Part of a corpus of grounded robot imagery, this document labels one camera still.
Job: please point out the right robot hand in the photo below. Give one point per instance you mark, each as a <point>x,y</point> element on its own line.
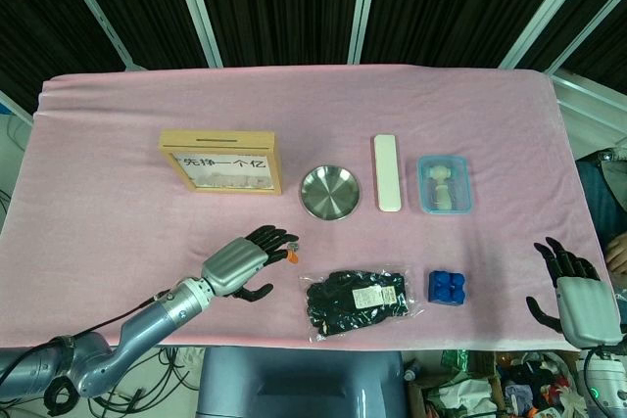
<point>588,310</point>

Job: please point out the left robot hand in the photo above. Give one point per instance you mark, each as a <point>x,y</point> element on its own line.
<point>232,261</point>

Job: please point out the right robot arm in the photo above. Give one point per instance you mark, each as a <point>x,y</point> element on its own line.
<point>605,379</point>

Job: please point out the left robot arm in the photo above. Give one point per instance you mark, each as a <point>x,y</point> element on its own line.
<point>161,312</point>

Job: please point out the silver coin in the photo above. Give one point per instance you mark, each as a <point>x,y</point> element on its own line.
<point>293,245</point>

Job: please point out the seated person in dark clothes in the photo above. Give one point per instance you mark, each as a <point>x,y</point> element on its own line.
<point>595,202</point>

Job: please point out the black gloves in plastic bag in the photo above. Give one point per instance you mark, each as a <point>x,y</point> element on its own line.
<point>343,300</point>

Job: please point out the round stainless steel dish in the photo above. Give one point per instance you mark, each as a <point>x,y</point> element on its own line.
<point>330,193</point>

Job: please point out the blue-grey robot torso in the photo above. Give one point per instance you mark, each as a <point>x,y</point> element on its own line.
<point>294,379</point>

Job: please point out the cardboard box of clutter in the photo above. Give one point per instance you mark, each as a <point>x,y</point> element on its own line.
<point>470,388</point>

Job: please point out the blue building block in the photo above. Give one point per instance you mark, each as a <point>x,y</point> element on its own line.
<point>446,288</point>

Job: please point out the clear container with blue lid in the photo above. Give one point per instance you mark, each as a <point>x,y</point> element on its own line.
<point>467,202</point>

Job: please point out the white oblong case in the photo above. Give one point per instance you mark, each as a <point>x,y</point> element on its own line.
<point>388,173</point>

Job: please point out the cream toy inside container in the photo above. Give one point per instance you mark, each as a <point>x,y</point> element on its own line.
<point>441,195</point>

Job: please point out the pink tablecloth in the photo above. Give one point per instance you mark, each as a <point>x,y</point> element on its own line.
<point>147,95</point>

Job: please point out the wooden coin box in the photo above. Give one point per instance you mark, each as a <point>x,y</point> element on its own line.
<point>215,140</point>

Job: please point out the white aluminium frame post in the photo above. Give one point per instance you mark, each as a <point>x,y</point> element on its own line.
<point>98,16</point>
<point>196,7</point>
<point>363,2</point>
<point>544,7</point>

